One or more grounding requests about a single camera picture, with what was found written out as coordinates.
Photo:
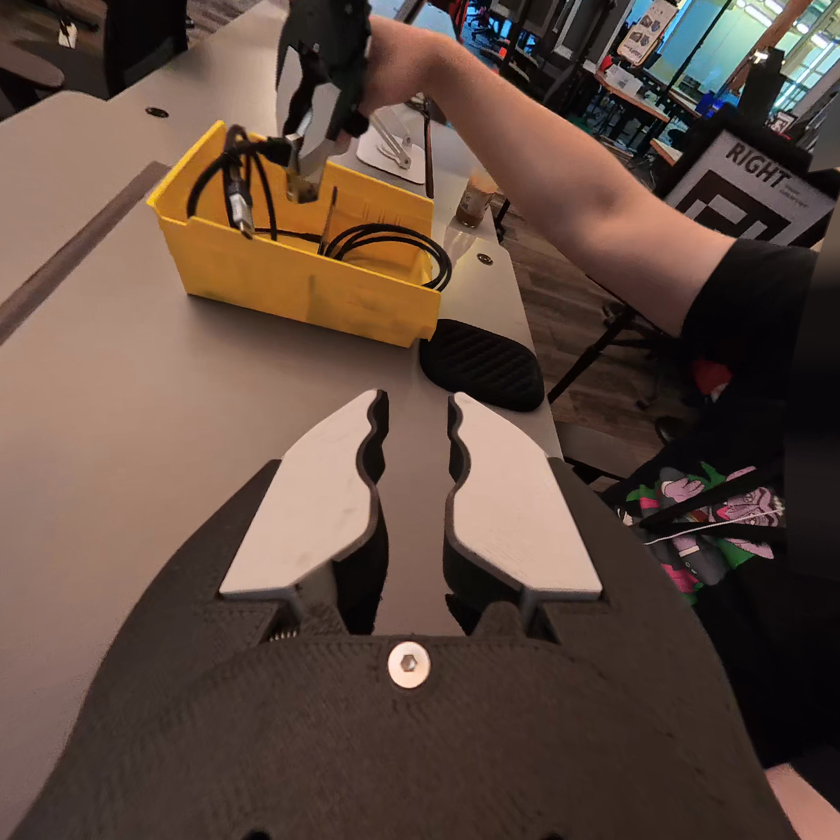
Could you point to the black framed marker sign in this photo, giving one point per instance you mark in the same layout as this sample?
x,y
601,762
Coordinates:
x,y
754,190

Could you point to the black tripod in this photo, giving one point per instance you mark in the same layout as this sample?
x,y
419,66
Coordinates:
x,y
590,354

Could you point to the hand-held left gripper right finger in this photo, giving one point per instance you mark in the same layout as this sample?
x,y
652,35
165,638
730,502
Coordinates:
x,y
518,518

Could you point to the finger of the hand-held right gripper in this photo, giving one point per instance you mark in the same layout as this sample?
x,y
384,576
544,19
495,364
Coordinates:
x,y
321,131
289,92

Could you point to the yellow plastic bin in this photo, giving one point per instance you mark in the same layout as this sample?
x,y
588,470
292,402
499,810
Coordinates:
x,y
262,275

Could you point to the person's right forearm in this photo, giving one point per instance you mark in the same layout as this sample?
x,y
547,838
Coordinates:
x,y
577,190

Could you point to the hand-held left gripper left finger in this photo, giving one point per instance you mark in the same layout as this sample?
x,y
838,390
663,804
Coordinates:
x,y
308,512

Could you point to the person's right hand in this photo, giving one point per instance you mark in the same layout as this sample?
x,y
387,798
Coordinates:
x,y
407,65

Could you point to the brown bin divider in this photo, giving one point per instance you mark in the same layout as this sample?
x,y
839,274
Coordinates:
x,y
328,223

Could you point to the black textured wrist rest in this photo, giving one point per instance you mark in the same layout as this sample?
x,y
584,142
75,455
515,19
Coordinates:
x,y
482,364

